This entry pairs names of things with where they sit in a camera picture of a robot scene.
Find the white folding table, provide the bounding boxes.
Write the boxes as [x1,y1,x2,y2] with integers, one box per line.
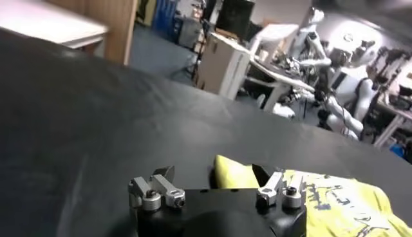
[0,0,109,50]

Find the wooden partition screen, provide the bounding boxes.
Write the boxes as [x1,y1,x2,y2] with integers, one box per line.
[44,0,139,67]

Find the black table cover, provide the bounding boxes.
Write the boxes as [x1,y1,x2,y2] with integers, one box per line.
[0,27,412,237]

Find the black monitor panel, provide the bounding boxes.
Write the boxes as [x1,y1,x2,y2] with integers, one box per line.
[214,0,256,41]

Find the white adjustable side desk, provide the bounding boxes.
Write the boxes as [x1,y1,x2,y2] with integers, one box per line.
[247,57,317,114]

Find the yellow-green t-shirt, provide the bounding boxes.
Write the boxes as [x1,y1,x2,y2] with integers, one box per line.
[211,154,412,237]

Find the tall white cardboard box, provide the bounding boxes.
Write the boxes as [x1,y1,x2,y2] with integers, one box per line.
[196,32,252,101]

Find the white humanoid robot with base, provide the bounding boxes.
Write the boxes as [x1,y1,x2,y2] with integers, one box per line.
[257,30,390,143]

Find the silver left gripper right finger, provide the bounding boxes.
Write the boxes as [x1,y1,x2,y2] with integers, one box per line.
[252,164,305,209]

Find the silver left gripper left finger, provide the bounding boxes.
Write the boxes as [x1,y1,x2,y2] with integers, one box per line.
[127,166,187,212]

